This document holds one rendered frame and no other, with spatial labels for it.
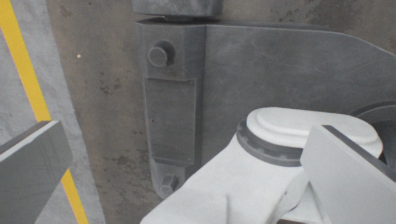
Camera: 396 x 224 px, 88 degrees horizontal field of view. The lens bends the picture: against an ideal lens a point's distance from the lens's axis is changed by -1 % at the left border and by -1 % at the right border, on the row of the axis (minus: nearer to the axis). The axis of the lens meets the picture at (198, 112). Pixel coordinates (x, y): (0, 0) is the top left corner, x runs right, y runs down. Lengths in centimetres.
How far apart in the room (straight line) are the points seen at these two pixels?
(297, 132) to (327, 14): 37
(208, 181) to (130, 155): 66
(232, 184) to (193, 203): 7
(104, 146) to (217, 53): 67
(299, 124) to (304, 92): 14
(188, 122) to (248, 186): 25
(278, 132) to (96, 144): 79
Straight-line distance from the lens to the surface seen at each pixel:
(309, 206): 50
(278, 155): 35
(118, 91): 78
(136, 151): 90
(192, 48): 43
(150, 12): 45
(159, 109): 51
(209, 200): 27
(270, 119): 37
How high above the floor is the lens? 62
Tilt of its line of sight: 60 degrees down
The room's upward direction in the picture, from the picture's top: 158 degrees counter-clockwise
